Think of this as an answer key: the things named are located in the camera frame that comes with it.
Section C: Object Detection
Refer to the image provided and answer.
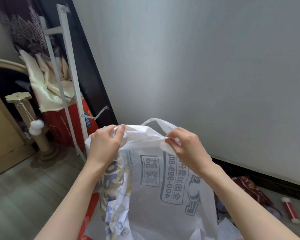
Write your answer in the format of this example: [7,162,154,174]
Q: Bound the person's right hand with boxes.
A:
[164,127,213,174]

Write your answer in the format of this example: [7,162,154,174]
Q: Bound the person's left hand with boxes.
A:
[84,124,126,170]

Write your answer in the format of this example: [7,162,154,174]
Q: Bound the white printed plastic bag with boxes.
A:
[84,118,219,240]

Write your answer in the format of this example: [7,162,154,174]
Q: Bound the red plastic bag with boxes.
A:
[77,192,100,240]

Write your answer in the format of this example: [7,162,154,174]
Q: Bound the red snack bag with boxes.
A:
[231,176,274,205]

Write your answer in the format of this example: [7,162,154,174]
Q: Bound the beige wooden cabinet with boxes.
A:
[0,58,37,180]

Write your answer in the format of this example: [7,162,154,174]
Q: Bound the small red bottle white cap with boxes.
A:
[281,197,300,224]

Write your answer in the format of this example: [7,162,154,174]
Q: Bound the person's left forearm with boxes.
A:
[34,160,108,240]

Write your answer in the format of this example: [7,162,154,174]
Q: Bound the person's right forearm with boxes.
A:
[200,161,300,240]

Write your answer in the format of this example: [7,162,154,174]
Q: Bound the red cardboard box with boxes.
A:
[41,98,99,152]

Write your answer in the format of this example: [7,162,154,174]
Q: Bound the black leaning board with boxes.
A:
[35,0,118,128]

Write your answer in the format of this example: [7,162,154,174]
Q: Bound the white metal folding stand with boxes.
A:
[39,4,110,163]

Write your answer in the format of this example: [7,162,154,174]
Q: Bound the cardboard cat scratching post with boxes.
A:
[5,92,62,165]

